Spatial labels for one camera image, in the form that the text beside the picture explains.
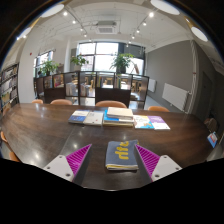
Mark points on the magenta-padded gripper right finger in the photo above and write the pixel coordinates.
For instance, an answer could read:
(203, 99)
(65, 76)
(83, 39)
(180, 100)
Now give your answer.
(165, 166)

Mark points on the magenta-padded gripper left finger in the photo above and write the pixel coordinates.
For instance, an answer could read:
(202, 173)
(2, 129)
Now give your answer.
(59, 166)

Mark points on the grey towel with yellow letters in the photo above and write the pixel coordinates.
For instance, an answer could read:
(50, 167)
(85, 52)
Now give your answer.
(121, 155)

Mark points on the purple book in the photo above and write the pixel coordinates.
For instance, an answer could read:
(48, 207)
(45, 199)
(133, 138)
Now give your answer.
(159, 122)

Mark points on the orange chair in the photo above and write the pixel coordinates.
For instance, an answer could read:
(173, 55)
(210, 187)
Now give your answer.
(14, 156)

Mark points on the white illustrated book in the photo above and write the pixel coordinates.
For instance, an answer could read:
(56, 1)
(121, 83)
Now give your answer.
(142, 122)

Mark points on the dark blue book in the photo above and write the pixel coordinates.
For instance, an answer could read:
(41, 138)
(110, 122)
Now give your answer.
(78, 117)

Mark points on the thick blue-covered book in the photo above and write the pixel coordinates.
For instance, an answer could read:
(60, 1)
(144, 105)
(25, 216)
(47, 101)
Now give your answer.
(110, 120)

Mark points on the beige book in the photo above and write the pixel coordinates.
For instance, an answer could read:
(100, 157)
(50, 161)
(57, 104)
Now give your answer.
(120, 112)

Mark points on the large white radiator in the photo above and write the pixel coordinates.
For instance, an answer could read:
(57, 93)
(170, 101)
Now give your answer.
(175, 96)

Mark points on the group of orange chairs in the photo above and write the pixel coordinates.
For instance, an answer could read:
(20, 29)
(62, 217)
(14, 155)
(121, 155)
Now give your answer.
(111, 104)

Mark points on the dark room divider shelf unit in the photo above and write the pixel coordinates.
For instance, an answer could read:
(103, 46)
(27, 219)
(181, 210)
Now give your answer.
(113, 95)

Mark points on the group of potted plants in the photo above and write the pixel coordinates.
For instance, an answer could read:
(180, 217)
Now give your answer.
(121, 61)

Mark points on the ceiling air conditioner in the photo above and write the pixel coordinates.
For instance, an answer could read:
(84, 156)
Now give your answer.
(106, 27)

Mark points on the group of ceiling spotlights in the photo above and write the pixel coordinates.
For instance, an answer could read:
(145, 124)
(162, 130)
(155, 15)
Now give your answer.
(151, 14)

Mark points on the group of round ceiling lamps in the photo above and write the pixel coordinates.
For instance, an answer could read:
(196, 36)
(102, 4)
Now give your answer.
(165, 6)

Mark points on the wall bookshelf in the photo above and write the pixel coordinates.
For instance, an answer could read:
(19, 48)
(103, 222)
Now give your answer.
(8, 88)

